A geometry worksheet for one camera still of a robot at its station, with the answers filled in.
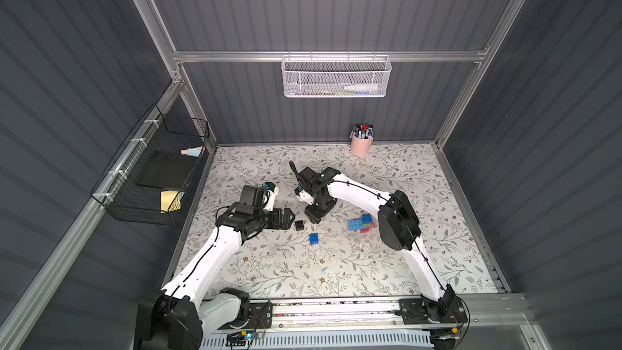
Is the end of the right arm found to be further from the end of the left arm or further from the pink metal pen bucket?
the pink metal pen bucket

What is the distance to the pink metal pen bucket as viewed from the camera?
1.12 meters

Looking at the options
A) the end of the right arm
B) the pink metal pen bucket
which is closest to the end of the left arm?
the end of the right arm
